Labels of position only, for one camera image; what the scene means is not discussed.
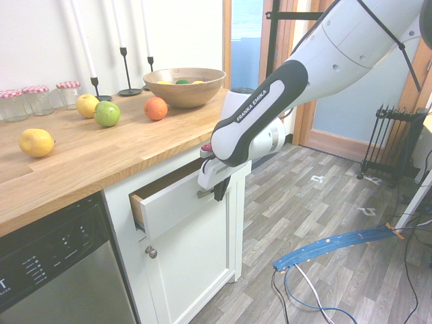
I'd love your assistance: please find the stainless steel dishwasher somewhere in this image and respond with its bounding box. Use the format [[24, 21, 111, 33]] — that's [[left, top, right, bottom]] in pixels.
[[0, 190, 138, 324]]

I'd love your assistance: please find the large wooden bowl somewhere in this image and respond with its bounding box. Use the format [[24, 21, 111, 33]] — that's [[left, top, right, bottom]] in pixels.
[[142, 67, 227, 109]]

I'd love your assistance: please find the wooden doorway frame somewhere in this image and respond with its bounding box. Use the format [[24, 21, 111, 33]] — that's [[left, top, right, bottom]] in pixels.
[[221, 0, 300, 146]]

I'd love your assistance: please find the glass jar checkered lid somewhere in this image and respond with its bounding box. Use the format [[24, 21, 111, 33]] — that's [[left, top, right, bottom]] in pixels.
[[55, 80, 82, 111], [21, 84, 55, 117], [0, 88, 28, 124]]

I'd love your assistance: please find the thin black hanging cable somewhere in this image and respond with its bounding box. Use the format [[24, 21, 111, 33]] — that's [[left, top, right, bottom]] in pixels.
[[394, 148, 432, 324]]

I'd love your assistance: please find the short black candle holder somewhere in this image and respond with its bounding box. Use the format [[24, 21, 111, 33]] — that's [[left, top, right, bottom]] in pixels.
[[89, 76, 113, 103]]

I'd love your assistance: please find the blue floor cable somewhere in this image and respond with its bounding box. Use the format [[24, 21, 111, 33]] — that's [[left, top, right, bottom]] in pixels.
[[282, 262, 359, 324]]

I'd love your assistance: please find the orange fruit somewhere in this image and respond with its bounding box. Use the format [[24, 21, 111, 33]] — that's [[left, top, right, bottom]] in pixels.
[[143, 96, 169, 122]]

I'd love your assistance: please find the white floor cable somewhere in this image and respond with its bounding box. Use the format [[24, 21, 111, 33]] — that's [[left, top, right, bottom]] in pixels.
[[292, 262, 339, 324]]

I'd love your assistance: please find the green apple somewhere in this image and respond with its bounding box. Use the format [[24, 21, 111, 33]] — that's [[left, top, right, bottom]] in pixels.
[[93, 100, 122, 128]]

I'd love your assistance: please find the large yellow lemon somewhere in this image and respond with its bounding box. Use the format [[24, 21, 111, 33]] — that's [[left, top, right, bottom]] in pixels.
[[18, 128, 56, 159]]

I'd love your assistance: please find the white kitchen cabinet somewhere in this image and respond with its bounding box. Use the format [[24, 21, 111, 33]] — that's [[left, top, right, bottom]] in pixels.
[[102, 133, 253, 324]]

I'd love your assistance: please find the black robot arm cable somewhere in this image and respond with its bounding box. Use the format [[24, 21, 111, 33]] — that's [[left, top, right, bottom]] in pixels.
[[356, 0, 423, 92]]

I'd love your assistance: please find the white wooden drawer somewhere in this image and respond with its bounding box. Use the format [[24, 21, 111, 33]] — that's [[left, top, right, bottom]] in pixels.
[[129, 156, 234, 242]]

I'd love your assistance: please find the flat blue cable bundle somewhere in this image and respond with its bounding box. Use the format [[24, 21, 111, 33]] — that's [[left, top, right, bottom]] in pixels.
[[273, 223, 406, 273]]

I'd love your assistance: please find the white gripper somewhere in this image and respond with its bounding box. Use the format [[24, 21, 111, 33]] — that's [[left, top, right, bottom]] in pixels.
[[196, 156, 234, 204]]

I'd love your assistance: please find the black oil radiator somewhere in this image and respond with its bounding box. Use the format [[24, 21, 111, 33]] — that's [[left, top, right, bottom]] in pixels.
[[356, 104, 430, 189]]

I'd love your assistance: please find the tall black candle holder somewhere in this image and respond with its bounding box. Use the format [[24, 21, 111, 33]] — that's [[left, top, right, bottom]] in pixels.
[[117, 47, 143, 97]]

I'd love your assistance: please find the yellow apple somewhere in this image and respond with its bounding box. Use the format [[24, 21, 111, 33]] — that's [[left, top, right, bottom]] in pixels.
[[76, 93, 101, 119]]

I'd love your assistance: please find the white taper candle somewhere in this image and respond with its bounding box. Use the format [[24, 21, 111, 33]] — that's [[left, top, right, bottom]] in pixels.
[[111, 0, 127, 49], [68, 0, 99, 80], [139, 0, 152, 58]]

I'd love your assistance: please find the black clamp camera stand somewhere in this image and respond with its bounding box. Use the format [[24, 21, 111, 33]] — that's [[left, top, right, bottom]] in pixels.
[[265, 0, 327, 89]]

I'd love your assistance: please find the black floor cable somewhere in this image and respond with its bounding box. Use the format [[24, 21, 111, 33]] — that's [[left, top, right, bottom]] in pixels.
[[271, 269, 298, 324]]

